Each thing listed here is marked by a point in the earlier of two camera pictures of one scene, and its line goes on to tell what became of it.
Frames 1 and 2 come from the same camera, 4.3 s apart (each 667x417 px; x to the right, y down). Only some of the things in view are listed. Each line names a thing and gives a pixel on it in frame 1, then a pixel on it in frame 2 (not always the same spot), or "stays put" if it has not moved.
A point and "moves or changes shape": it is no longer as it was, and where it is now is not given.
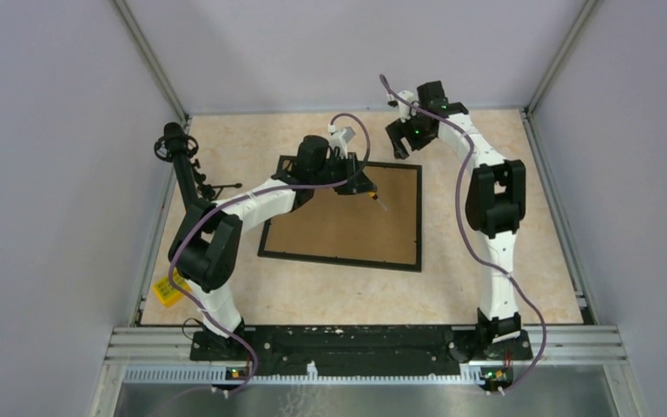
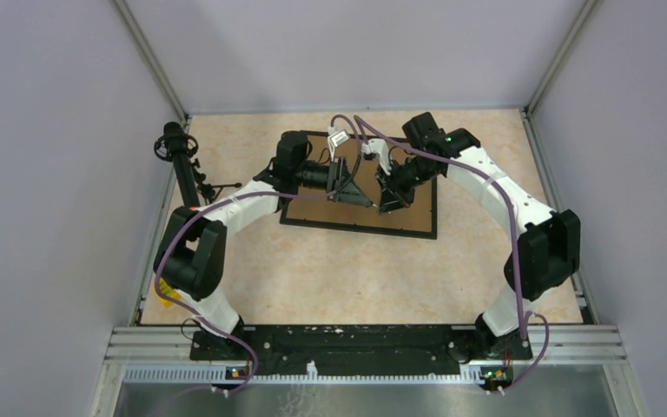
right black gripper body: [412, 129] to [408, 176]
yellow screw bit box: [166, 293] stays put
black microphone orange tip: [177, 146] stays put
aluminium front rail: [564, 346] stays put
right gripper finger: [399, 149] to [391, 201]
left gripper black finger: [363, 184] to [352, 193]
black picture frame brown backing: [348, 228] moves or changes shape
